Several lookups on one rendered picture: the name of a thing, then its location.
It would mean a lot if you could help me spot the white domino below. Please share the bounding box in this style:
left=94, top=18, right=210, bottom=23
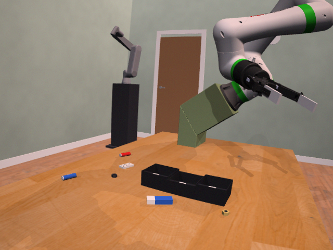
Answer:
left=119, top=163, right=134, bottom=169

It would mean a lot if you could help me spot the brass hex nut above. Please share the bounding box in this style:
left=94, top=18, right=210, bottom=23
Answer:
left=222, top=209, right=229, bottom=216

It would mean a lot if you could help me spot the blue and white eraser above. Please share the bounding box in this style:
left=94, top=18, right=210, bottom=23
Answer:
left=147, top=196, right=173, bottom=205

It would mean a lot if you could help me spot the blue aa battery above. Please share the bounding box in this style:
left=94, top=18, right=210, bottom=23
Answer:
left=61, top=173, right=76, bottom=181

